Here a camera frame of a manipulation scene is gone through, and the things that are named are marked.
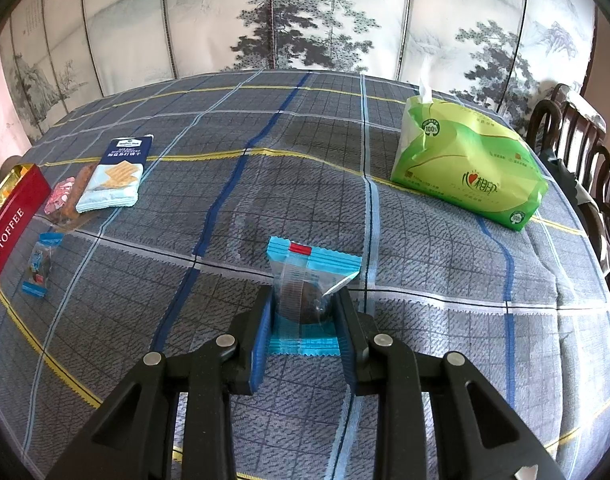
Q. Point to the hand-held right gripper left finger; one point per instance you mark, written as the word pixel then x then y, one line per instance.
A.
pixel 262 355

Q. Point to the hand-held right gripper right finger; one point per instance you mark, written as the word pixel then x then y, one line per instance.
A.
pixel 346 355

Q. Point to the blue clear chocolate ball packet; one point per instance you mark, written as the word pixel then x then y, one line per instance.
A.
pixel 300 295

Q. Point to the blue white cracker packet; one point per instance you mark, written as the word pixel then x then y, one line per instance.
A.
pixel 117 175

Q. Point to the small blue candy packet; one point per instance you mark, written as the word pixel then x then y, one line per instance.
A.
pixel 40 265

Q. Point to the small twisted dough snack packet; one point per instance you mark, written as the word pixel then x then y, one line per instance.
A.
pixel 80 185

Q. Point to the pink snack packet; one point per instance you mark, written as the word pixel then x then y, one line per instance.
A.
pixel 59 197

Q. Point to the red tin box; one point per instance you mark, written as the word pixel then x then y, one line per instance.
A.
pixel 10 240

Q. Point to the green tissue pack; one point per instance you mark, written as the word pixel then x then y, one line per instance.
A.
pixel 460 160

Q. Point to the painted folding screen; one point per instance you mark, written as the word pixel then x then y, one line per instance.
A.
pixel 310 20

